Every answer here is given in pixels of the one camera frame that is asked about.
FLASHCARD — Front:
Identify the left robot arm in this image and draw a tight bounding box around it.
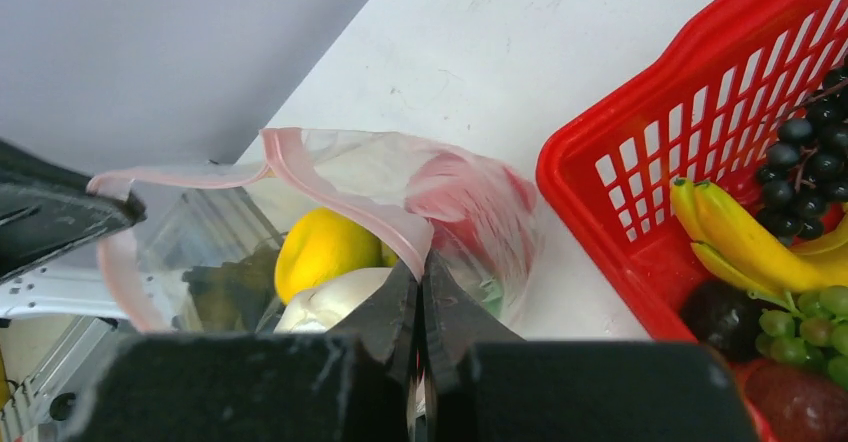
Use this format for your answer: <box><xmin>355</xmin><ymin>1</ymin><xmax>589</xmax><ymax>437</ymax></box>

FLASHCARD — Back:
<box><xmin>1</xmin><ymin>142</ymin><xmax>146</xmax><ymax>326</ymax></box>

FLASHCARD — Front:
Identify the dark purple grape bunch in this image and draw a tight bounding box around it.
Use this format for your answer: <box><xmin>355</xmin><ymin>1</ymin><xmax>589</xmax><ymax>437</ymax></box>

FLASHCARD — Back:
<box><xmin>755</xmin><ymin>63</ymin><xmax>847</xmax><ymax>246</ymax></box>

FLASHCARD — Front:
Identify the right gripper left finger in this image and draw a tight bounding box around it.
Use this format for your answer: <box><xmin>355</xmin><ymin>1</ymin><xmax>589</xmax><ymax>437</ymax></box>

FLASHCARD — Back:
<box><xmin>68</xmin><ymin>264</ymin><xmax>418</xmax><ymax>441</ymax></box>

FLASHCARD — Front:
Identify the red plastic basket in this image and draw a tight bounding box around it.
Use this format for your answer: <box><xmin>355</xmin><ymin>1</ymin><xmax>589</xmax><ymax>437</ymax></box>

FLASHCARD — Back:
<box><xmin>535</xmin><ymin>0</ymin><xmax>848</xmax><ymax>442</ymax></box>

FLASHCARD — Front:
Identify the red orange mango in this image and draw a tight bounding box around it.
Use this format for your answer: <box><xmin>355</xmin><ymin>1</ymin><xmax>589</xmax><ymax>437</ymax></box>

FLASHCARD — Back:
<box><xmin>741</xmin><ymin>362</ymin><xmax>847</xmax><ymax>441</ymax></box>

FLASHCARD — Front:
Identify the clear zip top bag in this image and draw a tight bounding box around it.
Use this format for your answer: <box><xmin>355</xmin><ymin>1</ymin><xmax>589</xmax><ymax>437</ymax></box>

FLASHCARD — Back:
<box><xmin>88</xmin><ymin>128</ymin><xmax>543</xmax><ymax>332</ymax></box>

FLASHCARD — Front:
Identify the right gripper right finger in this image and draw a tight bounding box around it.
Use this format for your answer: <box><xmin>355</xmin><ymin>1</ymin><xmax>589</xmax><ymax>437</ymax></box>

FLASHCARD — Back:
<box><xmin>421</xmin><ymin>252</ymin><xmax>758</xmax><ymax>441</ymax></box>

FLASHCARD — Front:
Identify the yellow corn cob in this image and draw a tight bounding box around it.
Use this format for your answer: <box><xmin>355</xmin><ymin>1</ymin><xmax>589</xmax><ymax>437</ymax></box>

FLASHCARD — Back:
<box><xmin>670</xmin><ymin>178</ymin><xmax>847</xmax><ymax>297</ymax></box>

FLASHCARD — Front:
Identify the dark brown fig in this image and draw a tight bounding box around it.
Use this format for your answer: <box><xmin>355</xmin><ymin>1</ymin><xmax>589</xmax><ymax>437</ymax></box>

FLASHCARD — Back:
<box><xmin>678</xmin><ymin>279</ymin><xmax>774</xmax><ymax>363</ymax></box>

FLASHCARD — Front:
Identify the yellow banana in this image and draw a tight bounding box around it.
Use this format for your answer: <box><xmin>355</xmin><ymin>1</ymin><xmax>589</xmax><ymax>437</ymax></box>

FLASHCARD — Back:
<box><xmin>274</xmin><ymin>208</ymin><xmax>398</xmax><ymax>305</ymax></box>

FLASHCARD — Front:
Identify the green grape bunch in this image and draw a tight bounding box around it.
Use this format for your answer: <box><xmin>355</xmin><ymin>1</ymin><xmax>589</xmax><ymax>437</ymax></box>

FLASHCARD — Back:
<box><xmin>748</xmin><ymin>285</ymin><xmax>847</xmax><ymax>389</ymax></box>

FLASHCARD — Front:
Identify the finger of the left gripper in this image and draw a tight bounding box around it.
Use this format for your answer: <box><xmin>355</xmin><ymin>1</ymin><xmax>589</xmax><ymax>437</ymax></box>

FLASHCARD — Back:
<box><xmin>1</xmin><ymin>140</ymin><xmax>146</xmax><ymax>284</ymax></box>

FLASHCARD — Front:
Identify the white green napa cabbage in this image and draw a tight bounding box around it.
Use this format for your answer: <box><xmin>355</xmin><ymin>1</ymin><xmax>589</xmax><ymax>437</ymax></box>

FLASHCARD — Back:
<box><xmin>273</xmin><ymin>268</ymin><xmax>391</xmax><ymax>334</ymax></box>

